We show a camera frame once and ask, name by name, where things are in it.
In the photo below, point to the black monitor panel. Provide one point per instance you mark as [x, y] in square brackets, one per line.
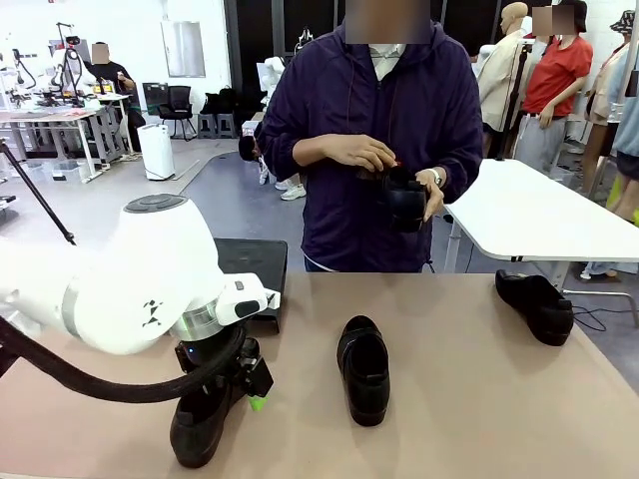
[154, 97]

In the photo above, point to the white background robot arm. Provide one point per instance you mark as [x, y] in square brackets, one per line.
[272, 72]

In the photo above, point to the small white lab desk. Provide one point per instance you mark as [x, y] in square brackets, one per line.
[112, 100]

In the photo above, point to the white desk robot arm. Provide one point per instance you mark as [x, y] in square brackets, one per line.
[20, 70]

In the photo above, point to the person's left forearm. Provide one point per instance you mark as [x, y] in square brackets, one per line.
[461, 174]

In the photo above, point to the person's right hand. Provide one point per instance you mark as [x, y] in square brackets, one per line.
[359, 152]

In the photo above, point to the white side table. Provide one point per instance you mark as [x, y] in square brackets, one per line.
[524, 214]

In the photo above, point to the black shoe stand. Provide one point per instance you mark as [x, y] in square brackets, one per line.
[259, 264]

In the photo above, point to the black buckle leather shoe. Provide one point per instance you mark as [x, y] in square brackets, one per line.
[404, 204]
[539, 304]

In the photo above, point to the black tripod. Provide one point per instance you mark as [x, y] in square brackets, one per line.
[40, 197]

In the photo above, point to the grey plastic stool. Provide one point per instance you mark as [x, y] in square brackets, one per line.
[207, 125]
[226, 125]

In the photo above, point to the mannequin with bucket hat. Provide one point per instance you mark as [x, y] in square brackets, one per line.
[606, 90]

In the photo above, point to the clear storage box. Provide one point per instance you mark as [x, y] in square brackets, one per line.
[62, 172]

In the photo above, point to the mannequin in beige coat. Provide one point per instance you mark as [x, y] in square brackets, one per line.
[499, 80]

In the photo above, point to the mannequin in light blue top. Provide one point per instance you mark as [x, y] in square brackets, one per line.
[630, 115]

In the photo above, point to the black office chair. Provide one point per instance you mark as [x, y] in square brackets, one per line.
[179, 102]

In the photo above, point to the person's left hand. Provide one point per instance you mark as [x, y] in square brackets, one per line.
[433, 199]

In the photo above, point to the large grey lab desk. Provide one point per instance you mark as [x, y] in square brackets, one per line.
[45, 117]

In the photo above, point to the person in black shirt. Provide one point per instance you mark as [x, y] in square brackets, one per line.
[112, 75]

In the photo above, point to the brown shoe brush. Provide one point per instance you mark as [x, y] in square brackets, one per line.
[372, 175]

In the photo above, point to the black tripod pole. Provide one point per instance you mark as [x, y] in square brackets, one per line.
[516, 90]

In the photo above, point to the person in purple jacket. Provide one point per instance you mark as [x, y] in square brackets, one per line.
[349, 100]

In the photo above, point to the crouching person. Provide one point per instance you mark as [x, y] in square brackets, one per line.
[248, 147]

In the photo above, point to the seated person's legs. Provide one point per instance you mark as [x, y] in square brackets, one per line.
[599, 269]

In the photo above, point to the black woven-texture leather shoe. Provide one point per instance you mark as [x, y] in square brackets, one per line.
[367, 389]
[199, 439]

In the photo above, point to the white wall panel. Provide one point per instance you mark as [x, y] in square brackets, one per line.
[182, 50]

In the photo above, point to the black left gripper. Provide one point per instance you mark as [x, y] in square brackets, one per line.
[214, 361]

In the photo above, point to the black bags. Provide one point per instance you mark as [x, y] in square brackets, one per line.
[219, 102]

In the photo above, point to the white air purifier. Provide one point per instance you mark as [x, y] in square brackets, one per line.
[156, 152]

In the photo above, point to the white robot with red head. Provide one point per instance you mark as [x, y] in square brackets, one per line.
[70, 65]

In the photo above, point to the lit computer case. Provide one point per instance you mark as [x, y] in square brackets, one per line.
[249, 130]

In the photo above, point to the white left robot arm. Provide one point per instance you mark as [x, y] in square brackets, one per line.
[150, 259]

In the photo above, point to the silver wristwatch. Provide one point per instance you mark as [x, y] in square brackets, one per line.
[438, 178]

